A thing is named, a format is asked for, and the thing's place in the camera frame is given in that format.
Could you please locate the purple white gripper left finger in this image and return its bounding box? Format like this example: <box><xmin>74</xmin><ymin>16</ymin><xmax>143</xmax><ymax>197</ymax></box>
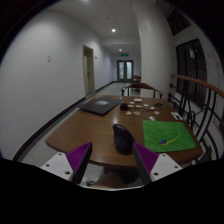
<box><xmin>41</xmin><ymin>142</ymin><xmax>92</xmax><ymax>184</ymax></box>

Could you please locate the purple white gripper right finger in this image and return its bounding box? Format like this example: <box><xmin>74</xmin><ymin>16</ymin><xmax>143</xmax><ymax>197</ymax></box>
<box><xmin>132</xmin><ymin>142</ymin><xmax>182</xmax><ymax>185</ymax></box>

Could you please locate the black computer mouse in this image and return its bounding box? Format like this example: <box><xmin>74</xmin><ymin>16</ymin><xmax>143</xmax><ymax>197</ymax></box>
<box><xmin>113</xmin><ymin>124</ymin><xmax>135</xmax><ymax>155</ymax></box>

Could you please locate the green mouse pad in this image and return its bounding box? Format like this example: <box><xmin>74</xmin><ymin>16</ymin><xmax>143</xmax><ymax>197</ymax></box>
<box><xmin>143</xmin><ymin>120</ymin><xmax>196</xmax><ymax>153</ymax></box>

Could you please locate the small black box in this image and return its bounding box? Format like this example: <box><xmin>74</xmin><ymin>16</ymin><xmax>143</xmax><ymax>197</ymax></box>
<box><xmin>120</xmin><ymin>103</ymin><xmax>128</xmax><ymax>111</ymax></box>

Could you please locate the black laptop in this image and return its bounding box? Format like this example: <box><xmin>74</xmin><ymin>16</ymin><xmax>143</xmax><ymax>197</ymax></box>
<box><xmin>80</xmin><ymin>97</ymin><xmax>121</xmax><ymax>115</ymax></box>

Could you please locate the white card on table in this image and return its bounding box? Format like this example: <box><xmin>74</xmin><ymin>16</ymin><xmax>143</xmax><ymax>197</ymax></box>
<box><xmin>134</xmin><ymin>98</ymin><xmax>142</xmax><ymax>102</ymax></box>

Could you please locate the wooden chair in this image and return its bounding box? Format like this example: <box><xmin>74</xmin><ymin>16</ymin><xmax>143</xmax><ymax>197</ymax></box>
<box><xmin>120</xmin><ymin>82</ymin><xmax>165</xmax><ymax>100</ymax></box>

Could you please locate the double glass door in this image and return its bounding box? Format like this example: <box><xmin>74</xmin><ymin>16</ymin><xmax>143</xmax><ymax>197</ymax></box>
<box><xmin>117</xmin><ymin>60</ymin><xmax>133</xmax><ymax>82</ymax></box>

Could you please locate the black framed window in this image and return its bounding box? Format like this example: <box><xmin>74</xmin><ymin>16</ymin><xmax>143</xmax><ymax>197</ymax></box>
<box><xmin>176</xmin><ymin>39</ymin><xmax>207</xmax><ymax>107</ymax></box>

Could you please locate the white door on left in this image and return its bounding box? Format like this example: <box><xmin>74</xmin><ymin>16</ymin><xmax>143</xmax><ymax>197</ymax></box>
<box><xmin>83</xmin><ymin>46</ymin><xmax>95</xmax><ymax>95</ymax></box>

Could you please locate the green exit sign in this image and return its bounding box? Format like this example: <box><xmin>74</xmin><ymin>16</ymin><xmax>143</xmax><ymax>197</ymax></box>
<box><xmin>120</xmin><ymin>53</ymin><xmax>129</xmax><ymax>57</ymax></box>

